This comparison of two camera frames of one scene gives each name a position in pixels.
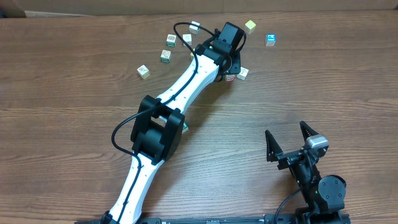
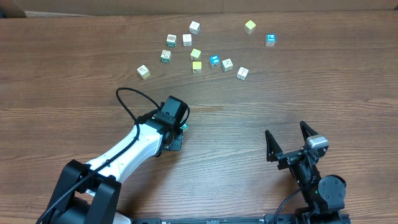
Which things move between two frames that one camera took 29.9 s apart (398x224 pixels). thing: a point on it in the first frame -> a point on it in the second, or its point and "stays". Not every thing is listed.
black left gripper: [234, 66] -> [175, 144]
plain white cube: [188, 38] stays
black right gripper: [292, 155] stays
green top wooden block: [185, 127] stays
